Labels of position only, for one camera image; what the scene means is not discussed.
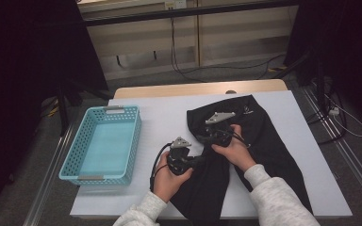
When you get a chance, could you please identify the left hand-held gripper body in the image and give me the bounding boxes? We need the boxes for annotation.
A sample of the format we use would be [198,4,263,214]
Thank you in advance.
[166,136,196,176]

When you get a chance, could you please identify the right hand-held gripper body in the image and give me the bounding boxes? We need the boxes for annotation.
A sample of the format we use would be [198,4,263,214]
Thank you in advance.
[202,112,237,148]

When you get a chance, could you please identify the black pants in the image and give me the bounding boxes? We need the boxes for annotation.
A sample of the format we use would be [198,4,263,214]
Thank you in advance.
[169,94,314,226]

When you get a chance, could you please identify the light blue plastic basket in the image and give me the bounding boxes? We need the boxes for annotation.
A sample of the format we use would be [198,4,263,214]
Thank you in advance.
[58,105,142,186]

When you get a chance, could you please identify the person's right hand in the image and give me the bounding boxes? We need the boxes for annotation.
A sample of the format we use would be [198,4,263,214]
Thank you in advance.
[211,124,257,173]

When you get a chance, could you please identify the person's left hand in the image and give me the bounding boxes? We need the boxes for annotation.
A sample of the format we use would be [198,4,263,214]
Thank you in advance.
[153,151,194,203]

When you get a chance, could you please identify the light wooden table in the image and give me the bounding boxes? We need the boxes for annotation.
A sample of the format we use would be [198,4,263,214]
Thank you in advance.
[112,78,288,100]

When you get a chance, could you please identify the white table cover board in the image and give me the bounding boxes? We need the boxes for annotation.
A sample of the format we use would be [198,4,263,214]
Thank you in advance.
[70,89,354,219]

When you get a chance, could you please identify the yellow strip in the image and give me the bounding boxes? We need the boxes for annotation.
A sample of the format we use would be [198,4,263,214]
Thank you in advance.
[267,64,288,73]
[41,98,60,118]

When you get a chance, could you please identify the black metal stand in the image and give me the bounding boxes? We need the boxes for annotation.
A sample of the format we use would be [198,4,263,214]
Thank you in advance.
[56,79,114,137]
[271,50,328,111]

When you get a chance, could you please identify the black horizontal metal bar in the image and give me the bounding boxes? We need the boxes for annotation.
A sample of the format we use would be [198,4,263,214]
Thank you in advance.
[82,0,300,27]

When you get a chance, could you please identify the black curtain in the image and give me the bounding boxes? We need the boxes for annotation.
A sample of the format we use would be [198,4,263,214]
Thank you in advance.
[0,0,109,218]
[284,0,362,133]

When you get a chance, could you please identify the right hand-held gripper black cable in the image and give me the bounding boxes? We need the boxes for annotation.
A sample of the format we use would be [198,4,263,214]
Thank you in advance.
[222,130,252,149]

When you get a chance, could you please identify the hand-held gripper black cable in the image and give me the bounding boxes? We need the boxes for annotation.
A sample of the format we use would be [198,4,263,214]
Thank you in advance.
[222,130,252,149]
[149,142,173,193]

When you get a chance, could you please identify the left hand-held gripper black cable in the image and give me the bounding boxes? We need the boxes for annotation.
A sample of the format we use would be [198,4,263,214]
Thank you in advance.
[149,142,173,193]

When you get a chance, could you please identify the thin black floor cable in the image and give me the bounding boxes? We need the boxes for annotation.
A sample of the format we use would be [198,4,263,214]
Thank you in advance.
[180,54,287,76]

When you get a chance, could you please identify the black hanging wall cable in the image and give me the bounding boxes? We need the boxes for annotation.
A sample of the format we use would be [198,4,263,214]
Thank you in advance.
[169,17,208,84]

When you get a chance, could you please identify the bundle of black cables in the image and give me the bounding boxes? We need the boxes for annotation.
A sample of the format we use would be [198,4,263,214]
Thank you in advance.
[305,90,348,145]

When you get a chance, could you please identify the aluminium floor rail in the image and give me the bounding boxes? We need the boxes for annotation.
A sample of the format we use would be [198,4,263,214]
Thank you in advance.
[301,86,362,206]
[23,123,76,226]

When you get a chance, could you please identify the white wall socket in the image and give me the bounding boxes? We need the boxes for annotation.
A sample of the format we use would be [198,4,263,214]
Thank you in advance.
[164,0,188,9]

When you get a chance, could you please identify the white looped cable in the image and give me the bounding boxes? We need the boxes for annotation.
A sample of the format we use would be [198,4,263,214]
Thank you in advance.
[323,93,362,138]

